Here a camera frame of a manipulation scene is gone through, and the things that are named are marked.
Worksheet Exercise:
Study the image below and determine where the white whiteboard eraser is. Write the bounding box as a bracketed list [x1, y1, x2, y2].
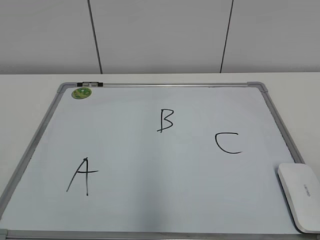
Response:
[277, 163, 320, 234]

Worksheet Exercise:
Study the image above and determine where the grey framed whiteboard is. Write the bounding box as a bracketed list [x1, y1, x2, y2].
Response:
[0, 82, 320, 240]

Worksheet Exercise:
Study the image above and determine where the green round sticker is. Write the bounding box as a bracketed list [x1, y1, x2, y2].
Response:
[71, 87, 92, 100]

